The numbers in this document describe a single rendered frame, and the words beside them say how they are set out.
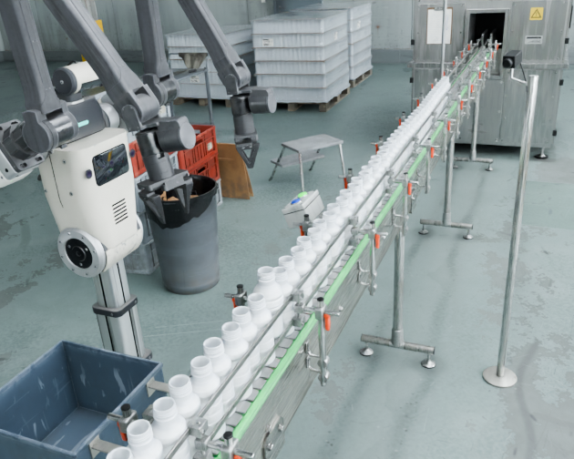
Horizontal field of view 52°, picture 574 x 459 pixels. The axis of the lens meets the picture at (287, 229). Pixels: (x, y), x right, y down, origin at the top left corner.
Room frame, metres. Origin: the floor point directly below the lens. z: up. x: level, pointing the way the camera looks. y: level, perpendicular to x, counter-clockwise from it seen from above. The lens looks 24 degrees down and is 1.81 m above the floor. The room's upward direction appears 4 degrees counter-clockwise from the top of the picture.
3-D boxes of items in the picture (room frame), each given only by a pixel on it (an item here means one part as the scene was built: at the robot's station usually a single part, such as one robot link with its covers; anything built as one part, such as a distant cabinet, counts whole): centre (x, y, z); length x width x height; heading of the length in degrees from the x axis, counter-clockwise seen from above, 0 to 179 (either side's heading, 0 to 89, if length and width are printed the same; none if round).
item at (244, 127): (1.67, 0.10, 1.39); 0.10 x 0.07 x 0.07; 5
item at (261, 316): (1.09, 0.07, 1.08); 0.06 x 0.06 x 0.17
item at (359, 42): (9.96, -0.94, 0.59); 1.25 x 1.03 x 1.17; 157
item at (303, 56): (8.48, -0.38, 0.59); 1.24 x 1.03 x 1.17; 158
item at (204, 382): (0.87, 0.17, 1.08); 0.06 x 0.06 x 0.17
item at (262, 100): (1.65, 0.07, 1.49); 0.12 x 0.09 x 0.12; 67
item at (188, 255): (3.31, 0.62, 0.32); 0.45 x 0.45 x 0.64
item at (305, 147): (5.00, -0.21, 0.21); 0.61 x 0.47 x 0.41; 29
